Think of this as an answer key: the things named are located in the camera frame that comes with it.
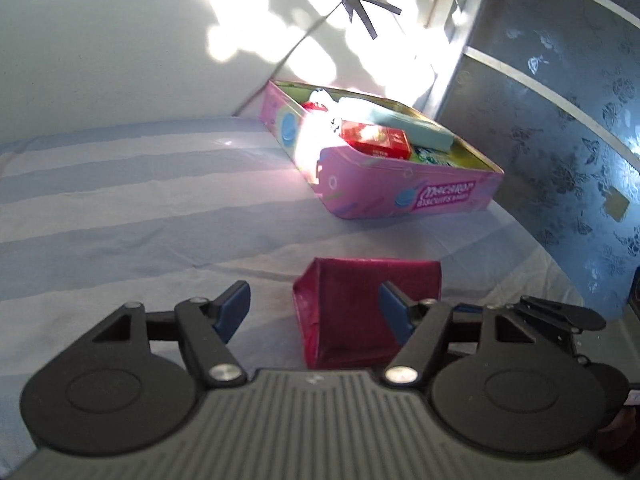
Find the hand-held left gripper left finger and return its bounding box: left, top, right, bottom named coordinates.
left=94, top=281, right=251, bottom=388

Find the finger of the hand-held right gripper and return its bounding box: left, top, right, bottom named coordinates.
left=452, top=296, right=608, bottom=367

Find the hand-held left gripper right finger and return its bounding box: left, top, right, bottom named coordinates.
left=378, top=281, right=532, bottom=387

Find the red snack packet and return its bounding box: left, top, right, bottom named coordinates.
left=292, top=257, right=443, bottom=368

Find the pink tin box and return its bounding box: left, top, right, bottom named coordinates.
left=260, top=80, right=505, bottom=221

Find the person's right forearm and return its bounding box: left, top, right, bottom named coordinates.
left=597, top=405, right=640, bottom=473

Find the yellow sticker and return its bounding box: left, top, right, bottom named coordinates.
left=601, top=186, right=631, bottom=222

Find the striped blue bed sheet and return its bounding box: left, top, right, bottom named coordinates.
left=0, top=115, right=601, bottom=466

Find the green white packet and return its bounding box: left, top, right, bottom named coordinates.
left=411, top=145, right=453, bottom=168

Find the red carton box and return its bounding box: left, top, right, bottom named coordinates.
left=340, top=120, right=413, bottom=160

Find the light blue pack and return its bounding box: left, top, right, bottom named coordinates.
left=336, top=97, right=457, bottom=154

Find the floral glass cabinet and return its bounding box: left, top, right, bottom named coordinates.
left=424, top=0, right=640, bottom=321

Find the white green plush toy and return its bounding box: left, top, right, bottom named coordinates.
left=306, top=88, right=346, bottom=112

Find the grey wall cable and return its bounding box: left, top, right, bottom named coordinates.
left=231, top=2, right=343, bottom=117

